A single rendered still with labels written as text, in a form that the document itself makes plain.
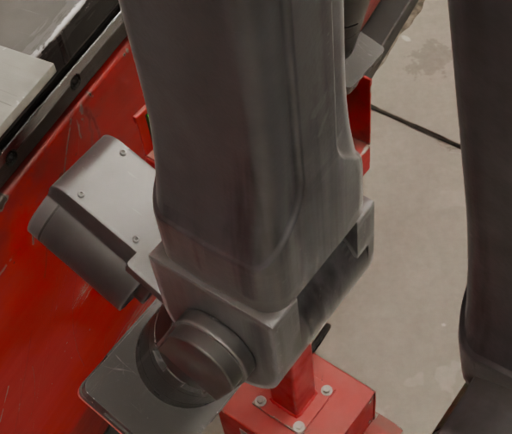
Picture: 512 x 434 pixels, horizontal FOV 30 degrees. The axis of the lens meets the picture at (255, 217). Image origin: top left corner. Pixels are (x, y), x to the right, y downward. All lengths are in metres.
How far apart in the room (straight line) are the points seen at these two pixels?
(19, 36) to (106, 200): 0.64
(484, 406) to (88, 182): 0.21
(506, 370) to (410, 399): 1.44
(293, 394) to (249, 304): 1.15
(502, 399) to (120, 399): 0.28
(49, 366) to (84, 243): 0.84
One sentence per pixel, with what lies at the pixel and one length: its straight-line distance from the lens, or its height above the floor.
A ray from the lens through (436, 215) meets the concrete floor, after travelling 1.92.
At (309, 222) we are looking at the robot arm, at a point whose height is 1.28.
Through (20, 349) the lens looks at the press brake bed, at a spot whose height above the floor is 0.56.
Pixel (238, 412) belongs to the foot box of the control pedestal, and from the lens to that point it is 1.57.
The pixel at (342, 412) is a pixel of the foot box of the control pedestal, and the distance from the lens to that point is 1.56.
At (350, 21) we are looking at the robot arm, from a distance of 0.88.
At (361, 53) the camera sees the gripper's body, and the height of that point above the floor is 0.88.
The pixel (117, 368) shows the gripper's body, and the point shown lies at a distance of 0.52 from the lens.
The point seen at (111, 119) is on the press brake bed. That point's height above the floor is 0.70.
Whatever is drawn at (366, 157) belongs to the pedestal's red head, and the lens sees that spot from 1.10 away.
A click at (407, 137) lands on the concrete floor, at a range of 2.04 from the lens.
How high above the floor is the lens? 1.54
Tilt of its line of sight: 53 degrees down
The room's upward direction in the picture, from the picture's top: 9 degrees counter-clockwise
